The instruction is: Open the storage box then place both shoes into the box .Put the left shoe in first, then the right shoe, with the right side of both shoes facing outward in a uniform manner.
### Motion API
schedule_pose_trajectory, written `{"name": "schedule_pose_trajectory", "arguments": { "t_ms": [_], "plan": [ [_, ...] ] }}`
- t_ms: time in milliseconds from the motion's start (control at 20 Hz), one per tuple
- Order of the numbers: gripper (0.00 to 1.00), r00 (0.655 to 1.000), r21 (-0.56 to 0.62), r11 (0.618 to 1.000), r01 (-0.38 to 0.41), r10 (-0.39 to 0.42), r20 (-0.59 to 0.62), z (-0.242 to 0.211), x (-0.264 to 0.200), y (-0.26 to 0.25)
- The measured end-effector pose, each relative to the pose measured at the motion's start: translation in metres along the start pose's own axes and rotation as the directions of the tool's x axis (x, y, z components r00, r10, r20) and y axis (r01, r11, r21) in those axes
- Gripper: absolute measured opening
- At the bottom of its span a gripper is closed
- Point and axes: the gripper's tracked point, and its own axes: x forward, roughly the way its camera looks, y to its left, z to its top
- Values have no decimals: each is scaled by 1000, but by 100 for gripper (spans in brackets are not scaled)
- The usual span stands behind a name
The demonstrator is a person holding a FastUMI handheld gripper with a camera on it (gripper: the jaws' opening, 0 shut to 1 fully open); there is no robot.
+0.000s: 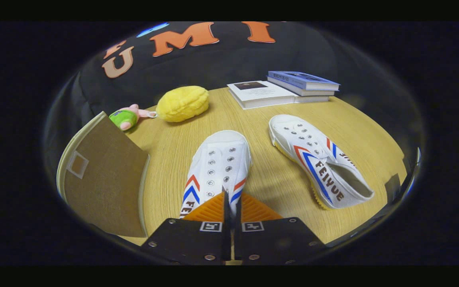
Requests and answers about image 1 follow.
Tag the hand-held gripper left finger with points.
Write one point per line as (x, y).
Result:
(227, 239)

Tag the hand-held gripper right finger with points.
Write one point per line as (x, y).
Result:
(238, 243)

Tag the white canvas shoe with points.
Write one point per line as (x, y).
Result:
(313, 155)
(219, 159)

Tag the beige fabric storage box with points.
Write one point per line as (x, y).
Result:
(106, 187)

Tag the yellow fuzzy plush toy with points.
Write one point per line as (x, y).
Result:
(181, 103)

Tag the white book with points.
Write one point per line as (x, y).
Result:
(261, 91)

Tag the pink and green plush toy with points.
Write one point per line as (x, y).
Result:
(124, 117)

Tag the blue book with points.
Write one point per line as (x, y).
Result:
(301, 79)

